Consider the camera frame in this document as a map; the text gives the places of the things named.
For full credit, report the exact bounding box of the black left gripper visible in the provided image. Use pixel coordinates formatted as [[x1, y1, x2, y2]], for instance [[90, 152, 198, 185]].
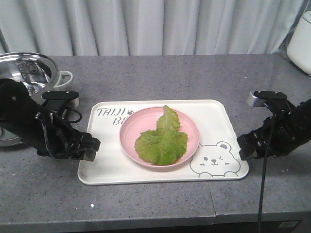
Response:
[[35, 112, 101, 162]]

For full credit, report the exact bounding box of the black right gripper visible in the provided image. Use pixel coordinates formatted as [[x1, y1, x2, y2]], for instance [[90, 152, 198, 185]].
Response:
[[237, 117, 299, 160]]

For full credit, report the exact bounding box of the pink round plate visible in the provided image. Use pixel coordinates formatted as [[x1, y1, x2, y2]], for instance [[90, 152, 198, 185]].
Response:
[[119, 107, 200, 169]]

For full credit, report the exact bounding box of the cream bear-print serving tray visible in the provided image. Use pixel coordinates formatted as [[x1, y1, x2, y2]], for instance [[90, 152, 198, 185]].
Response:
[[78, 100, 249, 185]]

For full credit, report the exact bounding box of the green lettuce leaf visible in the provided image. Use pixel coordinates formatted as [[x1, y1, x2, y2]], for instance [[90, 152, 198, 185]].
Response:
[[135, 105, 188, 166]]

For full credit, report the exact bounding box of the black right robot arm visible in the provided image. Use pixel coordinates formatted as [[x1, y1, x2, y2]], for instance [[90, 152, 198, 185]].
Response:
[[237, 99, 311, 161]]

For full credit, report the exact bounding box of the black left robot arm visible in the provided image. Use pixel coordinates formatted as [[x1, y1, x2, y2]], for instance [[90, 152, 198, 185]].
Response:
[[0, 79, 101, 162]]

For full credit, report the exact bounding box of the pale green electric cooking pot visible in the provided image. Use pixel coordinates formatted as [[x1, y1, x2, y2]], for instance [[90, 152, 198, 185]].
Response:
[[0, 52, 74, 147]]

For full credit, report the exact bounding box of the white soy milk blender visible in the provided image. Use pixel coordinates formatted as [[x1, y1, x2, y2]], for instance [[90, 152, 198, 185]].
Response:
[[287, 11, 311, 75]]

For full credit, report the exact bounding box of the grey pleated curtain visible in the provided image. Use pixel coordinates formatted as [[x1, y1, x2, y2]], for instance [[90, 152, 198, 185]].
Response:
[[0, 0, 307, 56]]

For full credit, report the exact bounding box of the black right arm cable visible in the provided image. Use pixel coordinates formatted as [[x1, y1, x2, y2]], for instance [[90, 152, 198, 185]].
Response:
[[257, 116, 276, 233]]

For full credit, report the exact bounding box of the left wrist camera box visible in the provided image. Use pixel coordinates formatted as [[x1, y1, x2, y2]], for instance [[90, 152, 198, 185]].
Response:
[[42, 91, 79, 109]]

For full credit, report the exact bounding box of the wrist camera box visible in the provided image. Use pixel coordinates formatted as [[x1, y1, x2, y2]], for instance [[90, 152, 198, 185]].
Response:
[[42, 91, 79, 109], [247, 90, 287, 107]]

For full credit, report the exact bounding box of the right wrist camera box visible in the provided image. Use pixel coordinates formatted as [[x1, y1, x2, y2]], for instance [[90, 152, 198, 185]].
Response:
[[247, 90, 287, 107]]

